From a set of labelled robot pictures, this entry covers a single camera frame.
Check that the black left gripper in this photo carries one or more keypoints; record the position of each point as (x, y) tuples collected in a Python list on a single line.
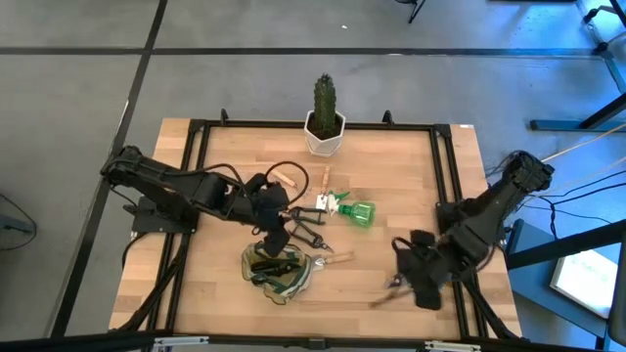
[(269, 207)]

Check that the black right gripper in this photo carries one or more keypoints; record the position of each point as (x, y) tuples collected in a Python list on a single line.
[(425, 266)]

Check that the beige green-trimmed gardening bag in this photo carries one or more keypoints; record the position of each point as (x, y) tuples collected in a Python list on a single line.
[(288, 288)]

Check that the green plastic spray bottle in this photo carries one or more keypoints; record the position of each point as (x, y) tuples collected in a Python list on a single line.
[(359, 214)]

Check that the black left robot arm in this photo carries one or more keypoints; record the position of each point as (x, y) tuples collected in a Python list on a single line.
[(161, 181)]

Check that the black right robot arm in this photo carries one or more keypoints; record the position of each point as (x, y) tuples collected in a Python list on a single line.
[(489, 215)]

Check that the white faceted plant pot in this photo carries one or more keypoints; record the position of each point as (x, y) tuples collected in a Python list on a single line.
[(320, 146)]

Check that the desk surface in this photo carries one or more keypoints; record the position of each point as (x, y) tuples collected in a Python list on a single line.
[(533, 293)]

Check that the tall green cactus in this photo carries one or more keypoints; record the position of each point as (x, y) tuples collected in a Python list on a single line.
[(325, 102)]

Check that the black diagonal rig beam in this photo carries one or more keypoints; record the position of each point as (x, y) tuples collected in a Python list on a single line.
[(562, 247)]

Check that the white flat panel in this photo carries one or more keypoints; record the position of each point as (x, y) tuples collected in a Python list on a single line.
[(584, 281)]

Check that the black rig crossbar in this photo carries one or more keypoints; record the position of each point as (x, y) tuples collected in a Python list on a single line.
[(73, 342)]

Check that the black stand leg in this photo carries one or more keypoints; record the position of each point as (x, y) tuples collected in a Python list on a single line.
[(415, 12)]

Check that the office chair base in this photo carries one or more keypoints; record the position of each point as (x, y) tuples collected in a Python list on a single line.
[(600, 47)]

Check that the silver aluminium bracket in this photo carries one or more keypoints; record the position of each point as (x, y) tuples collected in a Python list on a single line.
[(452, 346), (181, 341)]

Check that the black metal table frame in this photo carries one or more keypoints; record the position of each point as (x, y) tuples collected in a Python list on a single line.
[(244, 123)]

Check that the black desk leg frame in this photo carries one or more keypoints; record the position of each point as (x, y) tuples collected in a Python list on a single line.
[(557, 125)]

